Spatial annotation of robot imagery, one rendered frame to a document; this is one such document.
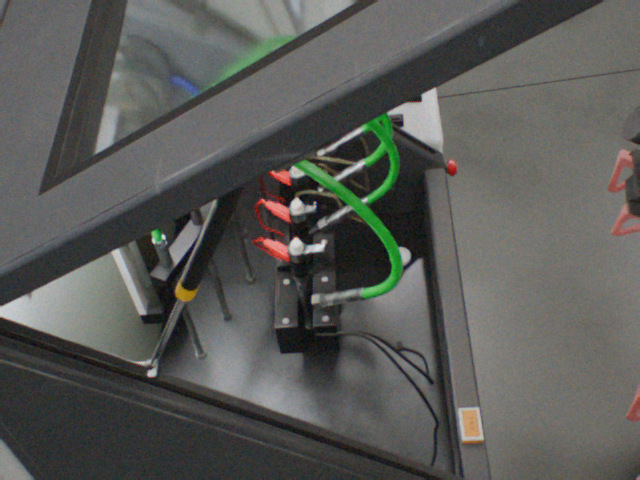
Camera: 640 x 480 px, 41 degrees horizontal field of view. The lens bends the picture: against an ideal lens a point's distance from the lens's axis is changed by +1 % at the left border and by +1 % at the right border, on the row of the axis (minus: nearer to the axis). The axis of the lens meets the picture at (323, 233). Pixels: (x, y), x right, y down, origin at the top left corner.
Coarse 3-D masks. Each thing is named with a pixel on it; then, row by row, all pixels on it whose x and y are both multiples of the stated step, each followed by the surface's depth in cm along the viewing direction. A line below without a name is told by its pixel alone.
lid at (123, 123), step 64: (64, 0) 95; (128, 0) 89; (192, 0) 79; (256, 0) 72; (320, 0) 65; (384, 0) 57; (448, 0) 53; (512, 0) 50; (576, 0) 49; (0, 64) 96; (64, 64) 85; (128, 64) 80; (192, 64) 72; (256, 64) 63; (320, 64) 57; (384, 64) 53; (448, 64) 53; (0, 128) 86; (64, 128) 77; (128, 128) 73; (192, 128) 63; (256, 128) 58; (320, 128) 57; (0, 192) 77; (64, 192) 70; (128, 192) 63; (192, 192) 62; (0, 256) 70; (64, 256) 67
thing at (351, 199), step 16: (304, 160) 97; (320, 176) 97; (336, 192) 97; (352, 208) 99; (368, 208) 99; (368, 224) 100; (160, 240) 123; (384, 240) 101; (400, 256) 103; (400, 272) 105; (368, 288) 112; (384, 288) 109
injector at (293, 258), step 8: (288, 248) 126; (304, 248) 126; (288, 256) 127; (296, 256) 125; (304, 256) 126; (296, 264) 127; (304, 264) 127; (320, 264) 129; (296, 272) 128; (304, 272) 129; (312, 272) 129; (296, 280) 131; (304, 280) 130; (304, 288) 132; (304, 296) 134; (304, 304) 136; (304, 312) 138; (312, 312) 138; (304, 320) 140; (312, 320) 140
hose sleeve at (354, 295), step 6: (360, 288) 113; (366, 288) 113; (324, 294) 117; (330, 294) 116; (336, 294) 115; (342, 294) 114; (348, 294) 114; (354, 294) 113; (360, 294) 112; (324, 300) 117; (330, 300) 116; (336, 300) 115; (342, 300) 114; (348, 300) 114; (354, 300) 113; (360, 300) 113
